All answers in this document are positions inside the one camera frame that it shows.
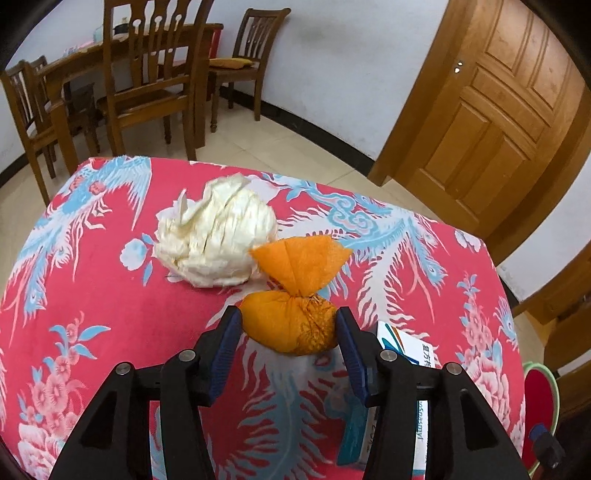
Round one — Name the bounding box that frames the wooden door frame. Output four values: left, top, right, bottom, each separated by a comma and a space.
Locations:
367, 0, 591, 265

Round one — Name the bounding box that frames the red floral cloth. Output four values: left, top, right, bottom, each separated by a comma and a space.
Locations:
0, 156, 527, 480

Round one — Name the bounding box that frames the closed wooden panel door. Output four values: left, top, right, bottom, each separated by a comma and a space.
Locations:
406, 0, 580, 229

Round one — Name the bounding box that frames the orange mesh pouch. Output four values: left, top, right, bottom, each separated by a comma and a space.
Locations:
241, 235, 352, 357

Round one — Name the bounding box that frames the red bucket with green rim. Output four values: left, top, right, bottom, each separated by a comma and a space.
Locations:
523, 361, 561, 478

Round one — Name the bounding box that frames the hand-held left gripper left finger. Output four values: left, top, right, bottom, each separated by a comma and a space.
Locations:
48, 305, 244, 480

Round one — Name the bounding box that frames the yellow seat cushion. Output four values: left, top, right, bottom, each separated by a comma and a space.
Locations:
209, 57, 254, 70

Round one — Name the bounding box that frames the blue and white box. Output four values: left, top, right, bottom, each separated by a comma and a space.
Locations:
336, 320, 448, 472

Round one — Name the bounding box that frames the wooden dining table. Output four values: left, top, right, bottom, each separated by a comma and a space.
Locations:
34, 21, 225, 176

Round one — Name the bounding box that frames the wooden doorway frame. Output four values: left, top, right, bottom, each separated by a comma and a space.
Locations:
512, 240, 591, 411

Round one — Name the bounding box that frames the wooden chair with cushion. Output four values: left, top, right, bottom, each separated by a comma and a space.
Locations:
208, 7, 293, 134

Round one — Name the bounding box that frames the tall wooden chair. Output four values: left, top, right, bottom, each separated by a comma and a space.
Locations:
95, 0, 215, 162

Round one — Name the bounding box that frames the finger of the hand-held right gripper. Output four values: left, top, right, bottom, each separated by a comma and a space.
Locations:
529, 425, 567, 470

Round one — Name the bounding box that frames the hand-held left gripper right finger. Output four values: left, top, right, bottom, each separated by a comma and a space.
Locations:
335, 307, 529, 480

